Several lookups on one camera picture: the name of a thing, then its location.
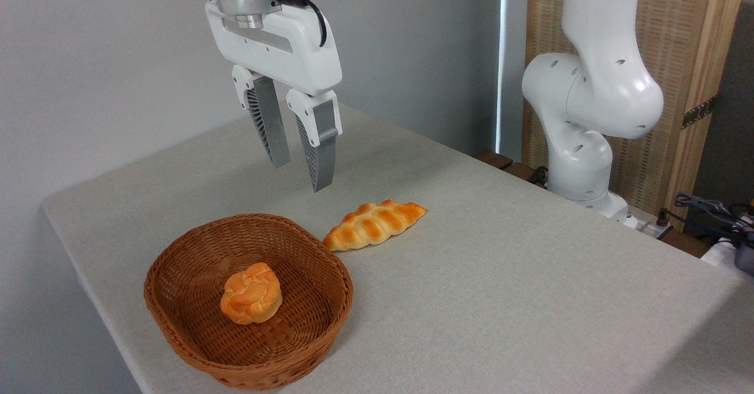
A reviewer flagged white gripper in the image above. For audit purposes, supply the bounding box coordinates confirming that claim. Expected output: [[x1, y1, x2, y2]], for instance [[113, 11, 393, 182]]
[[204, 2, 343, 193]]

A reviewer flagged long braided bread loaf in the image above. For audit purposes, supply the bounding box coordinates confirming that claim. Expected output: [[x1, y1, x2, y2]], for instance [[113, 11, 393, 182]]
[[322, 199, 428, 253]]

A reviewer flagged round knotted bread roll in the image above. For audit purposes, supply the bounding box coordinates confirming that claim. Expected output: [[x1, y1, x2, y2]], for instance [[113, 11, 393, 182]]
[[220, 261, 283, 326]]

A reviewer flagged brown woven wicker basket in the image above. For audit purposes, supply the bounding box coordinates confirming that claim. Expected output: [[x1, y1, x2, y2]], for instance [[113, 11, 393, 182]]
[[144, 213, 355, 392]]

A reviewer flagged grey tablecloth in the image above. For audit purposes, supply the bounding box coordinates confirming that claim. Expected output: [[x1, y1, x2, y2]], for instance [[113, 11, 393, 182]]
[[41, 91, 754, 394]]

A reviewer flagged dark metal screen hinge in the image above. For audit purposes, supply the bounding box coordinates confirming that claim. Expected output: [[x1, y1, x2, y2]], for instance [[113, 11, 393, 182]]
[[682, 95, 719, 130]]

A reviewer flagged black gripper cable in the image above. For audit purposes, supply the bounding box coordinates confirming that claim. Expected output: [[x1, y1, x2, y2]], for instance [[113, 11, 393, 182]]
[[274, 0, 328, 48]]

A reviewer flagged black cable bundle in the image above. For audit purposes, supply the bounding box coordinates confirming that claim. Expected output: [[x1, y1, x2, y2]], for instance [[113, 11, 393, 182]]
[[656, 192, 754, 249]]

